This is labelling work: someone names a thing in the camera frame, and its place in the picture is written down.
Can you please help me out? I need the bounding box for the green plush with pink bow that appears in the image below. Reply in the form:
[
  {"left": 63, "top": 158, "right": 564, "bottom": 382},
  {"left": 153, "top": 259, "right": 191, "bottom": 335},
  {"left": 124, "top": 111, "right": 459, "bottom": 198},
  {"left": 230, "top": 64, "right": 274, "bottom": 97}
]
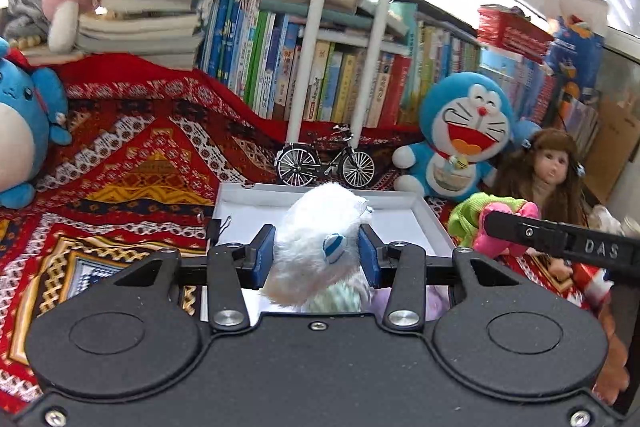
[{"left": 447, "top": 192, "right": 540, "bottom": 259}]

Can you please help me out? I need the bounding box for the white fluffy plush toy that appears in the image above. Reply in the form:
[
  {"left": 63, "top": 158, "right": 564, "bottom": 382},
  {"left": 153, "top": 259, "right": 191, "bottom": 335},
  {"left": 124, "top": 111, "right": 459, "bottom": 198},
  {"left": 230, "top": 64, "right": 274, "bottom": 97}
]
[{"left": 262, "top": 182, "right": 373, "bottom": 312}]

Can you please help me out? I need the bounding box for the red shiny cup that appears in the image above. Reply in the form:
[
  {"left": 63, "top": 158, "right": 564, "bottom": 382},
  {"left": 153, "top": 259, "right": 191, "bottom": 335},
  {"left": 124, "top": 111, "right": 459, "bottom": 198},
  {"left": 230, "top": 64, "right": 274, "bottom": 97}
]
[{"left": 573, "top": 263, "right": 614, "bottom": 309}]

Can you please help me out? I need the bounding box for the black binder clip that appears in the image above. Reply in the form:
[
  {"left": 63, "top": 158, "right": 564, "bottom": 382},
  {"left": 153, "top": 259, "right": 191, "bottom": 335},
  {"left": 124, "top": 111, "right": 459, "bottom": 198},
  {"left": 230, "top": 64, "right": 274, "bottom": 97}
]
[{"left": 205, "top": 216, "right": 231, "bottom": 249}]

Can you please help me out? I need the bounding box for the white shallow cardboard box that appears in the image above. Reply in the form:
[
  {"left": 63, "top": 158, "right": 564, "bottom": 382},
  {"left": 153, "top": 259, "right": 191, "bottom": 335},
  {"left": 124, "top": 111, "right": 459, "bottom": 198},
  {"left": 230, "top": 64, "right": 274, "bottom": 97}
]
[{"left": 210, "top": 182, "right": 454, "bottom": 325}]

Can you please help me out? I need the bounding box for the purple plush toy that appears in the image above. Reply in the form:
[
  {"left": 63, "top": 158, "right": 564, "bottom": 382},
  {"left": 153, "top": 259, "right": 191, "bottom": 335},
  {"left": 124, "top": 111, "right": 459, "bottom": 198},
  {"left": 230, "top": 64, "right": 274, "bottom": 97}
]
[{"left": 367, "top": 285, "right": 450, "bottom": 322}]

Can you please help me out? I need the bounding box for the green striped fabric toy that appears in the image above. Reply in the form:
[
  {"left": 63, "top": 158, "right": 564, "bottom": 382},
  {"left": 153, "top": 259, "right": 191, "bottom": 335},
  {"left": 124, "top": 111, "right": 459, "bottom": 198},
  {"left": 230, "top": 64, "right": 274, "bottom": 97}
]
[{"left": 303, "top": 283, "right": 362, "bottom": 314}]

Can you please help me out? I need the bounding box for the brown haired doll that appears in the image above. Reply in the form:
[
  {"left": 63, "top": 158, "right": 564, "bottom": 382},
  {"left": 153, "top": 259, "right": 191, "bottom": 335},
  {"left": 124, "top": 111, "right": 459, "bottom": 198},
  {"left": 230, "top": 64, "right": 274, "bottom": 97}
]
[{"left": 490, "top": 129, "right": 586, "bottom": 291}]

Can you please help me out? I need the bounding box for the miniature metal bicycle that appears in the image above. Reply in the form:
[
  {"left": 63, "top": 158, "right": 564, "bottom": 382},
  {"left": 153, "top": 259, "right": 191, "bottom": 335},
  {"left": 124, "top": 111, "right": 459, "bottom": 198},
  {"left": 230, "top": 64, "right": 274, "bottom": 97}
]
[{"left": 274, "top": 124, "right": 375, "bottom": 190}]

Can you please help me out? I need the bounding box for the red patterned blanket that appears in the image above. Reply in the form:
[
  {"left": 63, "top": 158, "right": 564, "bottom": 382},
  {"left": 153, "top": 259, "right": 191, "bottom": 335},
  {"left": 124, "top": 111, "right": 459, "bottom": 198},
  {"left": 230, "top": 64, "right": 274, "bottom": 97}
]
[{"left": 1, "top": 56, "right": 639, "bottom": 426}]

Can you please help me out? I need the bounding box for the Doraemon blue plush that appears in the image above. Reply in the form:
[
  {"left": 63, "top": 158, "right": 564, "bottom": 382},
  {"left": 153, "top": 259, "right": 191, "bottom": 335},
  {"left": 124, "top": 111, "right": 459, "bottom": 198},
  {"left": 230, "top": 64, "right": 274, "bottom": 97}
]
[{"left": 392, "top": 72, "right": 514, "bottom": 202}]

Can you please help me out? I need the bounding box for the blue printed carton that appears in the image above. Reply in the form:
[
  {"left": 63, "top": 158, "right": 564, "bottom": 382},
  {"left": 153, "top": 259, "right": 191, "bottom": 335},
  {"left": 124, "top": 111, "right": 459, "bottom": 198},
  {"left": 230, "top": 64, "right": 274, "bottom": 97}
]
[{"left": 544, "top": 15, "right": 604, "bottom": 103}]

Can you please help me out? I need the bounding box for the row of upright books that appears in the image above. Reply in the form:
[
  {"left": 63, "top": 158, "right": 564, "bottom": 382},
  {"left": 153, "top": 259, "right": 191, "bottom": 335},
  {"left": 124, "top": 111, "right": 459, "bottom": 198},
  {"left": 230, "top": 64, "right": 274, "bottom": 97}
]
[{"left": 197, "top": 0, "right": 601, "bottom": 158}]

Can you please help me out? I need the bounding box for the red plastic basket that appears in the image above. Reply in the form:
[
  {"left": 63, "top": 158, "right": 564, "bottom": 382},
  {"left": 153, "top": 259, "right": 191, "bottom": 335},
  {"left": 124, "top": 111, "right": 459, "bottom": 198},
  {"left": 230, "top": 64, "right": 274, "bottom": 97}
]
[{"left": 476, "top": 4, "right": 553, "bottom": 64}]

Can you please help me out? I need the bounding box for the round blue mouse plush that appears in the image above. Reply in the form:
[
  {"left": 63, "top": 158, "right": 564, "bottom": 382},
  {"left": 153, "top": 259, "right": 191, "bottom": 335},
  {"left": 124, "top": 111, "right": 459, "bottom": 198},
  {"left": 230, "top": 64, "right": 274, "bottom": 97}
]
[{"left": 0, "top": 40, "right": 72, "bottom": 209}]

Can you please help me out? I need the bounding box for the stack of horizontal books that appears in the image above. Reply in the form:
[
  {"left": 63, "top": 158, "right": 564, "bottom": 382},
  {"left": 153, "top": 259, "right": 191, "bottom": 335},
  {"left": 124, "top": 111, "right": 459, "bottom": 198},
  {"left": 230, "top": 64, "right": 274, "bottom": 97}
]
[{"left": 75, "top": 0, "right": 216, "bottom": 69}]

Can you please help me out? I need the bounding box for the grey plush toy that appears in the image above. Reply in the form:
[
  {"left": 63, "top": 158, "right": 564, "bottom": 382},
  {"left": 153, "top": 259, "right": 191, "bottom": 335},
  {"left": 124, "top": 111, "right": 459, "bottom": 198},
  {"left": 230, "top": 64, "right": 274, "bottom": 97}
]
[{"left": 1, "top": 0, "right": 49, "bottom": 41}]

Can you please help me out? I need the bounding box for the white pipe frame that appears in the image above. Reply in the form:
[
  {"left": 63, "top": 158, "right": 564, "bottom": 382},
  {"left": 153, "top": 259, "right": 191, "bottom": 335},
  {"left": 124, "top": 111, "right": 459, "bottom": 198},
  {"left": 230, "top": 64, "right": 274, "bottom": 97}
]
[{"left": 285, "top": 0, "right": 392, "bottom": 148}]

